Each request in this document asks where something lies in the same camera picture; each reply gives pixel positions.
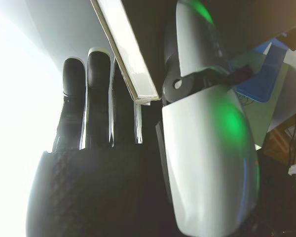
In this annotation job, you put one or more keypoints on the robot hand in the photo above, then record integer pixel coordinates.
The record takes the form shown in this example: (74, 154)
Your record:
(207, 153)

